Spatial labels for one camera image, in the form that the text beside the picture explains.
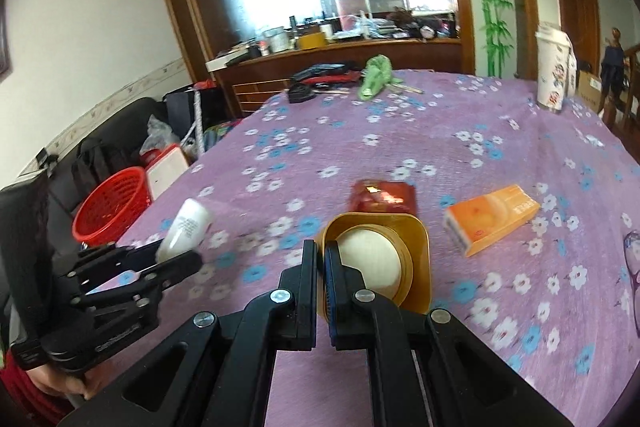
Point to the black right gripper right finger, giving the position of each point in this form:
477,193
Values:
361,319

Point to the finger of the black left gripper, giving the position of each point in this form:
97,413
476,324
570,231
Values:
161,276
110,259

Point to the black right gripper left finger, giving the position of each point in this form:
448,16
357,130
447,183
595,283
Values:
242,350

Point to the white plastic bottle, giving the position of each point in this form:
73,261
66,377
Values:
186,231

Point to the yellow square container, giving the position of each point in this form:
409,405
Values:
391,251

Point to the red foil wrapper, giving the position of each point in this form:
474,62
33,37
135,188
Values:
381,196

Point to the orange medicine box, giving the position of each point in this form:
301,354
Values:
482,221

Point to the person's left hand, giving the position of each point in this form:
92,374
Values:
51,381

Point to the red plastic mesh basket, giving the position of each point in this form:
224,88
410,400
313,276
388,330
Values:
110,210

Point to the black backpack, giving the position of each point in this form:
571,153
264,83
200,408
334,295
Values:
95,161

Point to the white red-rimmed storage box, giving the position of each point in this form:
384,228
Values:
165,170

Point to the black leather sofa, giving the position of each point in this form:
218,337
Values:
123,135

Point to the clear plastic bag on sofa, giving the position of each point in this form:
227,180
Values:
160,136

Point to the dark paper shopping bag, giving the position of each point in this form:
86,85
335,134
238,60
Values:
180,105

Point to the purple floral tablecloth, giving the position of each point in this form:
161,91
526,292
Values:
551,298

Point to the black red pouch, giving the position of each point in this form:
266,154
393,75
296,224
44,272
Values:
326,78

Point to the green cloth rag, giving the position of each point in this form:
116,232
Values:
377,74

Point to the eyeglasses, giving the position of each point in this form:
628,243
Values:
632,259

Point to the white paper cup stack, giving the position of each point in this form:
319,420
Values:
557,67

